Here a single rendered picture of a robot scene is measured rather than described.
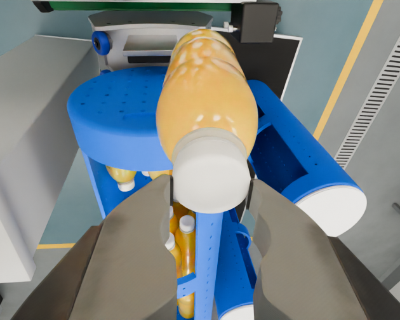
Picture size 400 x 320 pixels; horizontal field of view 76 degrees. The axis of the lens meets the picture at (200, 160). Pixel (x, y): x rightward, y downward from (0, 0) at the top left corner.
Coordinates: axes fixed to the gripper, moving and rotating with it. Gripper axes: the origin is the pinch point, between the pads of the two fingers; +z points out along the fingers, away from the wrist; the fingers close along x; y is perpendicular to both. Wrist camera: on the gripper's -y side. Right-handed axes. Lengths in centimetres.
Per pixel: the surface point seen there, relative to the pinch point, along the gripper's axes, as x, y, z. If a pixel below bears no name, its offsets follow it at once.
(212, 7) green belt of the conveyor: 1, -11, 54
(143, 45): -11.1, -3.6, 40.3
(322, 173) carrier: 40, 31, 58
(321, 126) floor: 92, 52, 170
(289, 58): 48, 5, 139
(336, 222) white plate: 48, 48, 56
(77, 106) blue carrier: -19.0, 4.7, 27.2
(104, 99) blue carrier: -15.7, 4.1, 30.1
